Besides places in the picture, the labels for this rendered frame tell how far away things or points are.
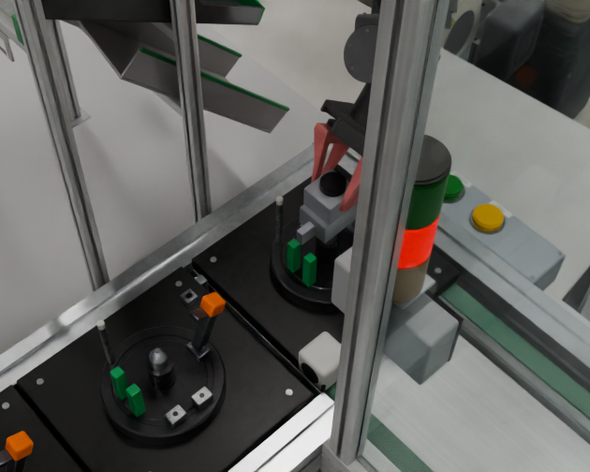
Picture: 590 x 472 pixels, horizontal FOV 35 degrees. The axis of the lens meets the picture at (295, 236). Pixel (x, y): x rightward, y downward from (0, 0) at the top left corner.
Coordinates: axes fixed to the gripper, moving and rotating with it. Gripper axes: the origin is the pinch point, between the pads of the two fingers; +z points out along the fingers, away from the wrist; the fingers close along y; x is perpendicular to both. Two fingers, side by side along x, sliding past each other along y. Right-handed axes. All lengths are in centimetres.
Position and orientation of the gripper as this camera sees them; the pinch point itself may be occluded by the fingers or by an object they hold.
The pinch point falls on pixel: (331, 193)
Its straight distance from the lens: 105.7
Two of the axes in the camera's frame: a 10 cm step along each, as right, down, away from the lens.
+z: -4.7, 8.1, 3.6
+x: 5.6, -0.5, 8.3
